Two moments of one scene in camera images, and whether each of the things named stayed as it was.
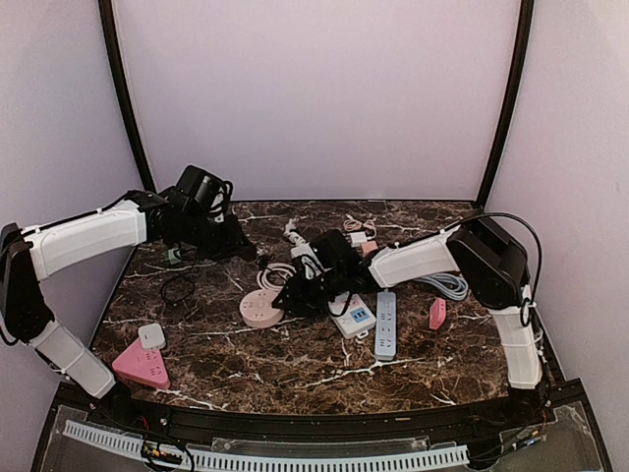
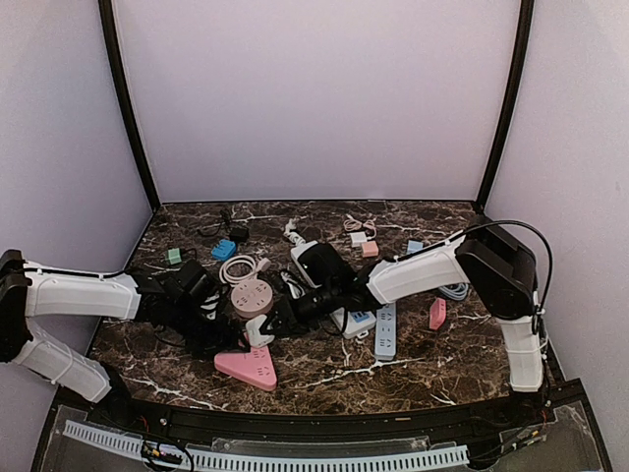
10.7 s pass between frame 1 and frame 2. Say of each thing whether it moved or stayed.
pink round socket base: moved
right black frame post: stayed
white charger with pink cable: stayed
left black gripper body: moved
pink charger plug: stayed
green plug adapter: stayed
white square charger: moved
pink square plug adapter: stayed
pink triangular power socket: moved
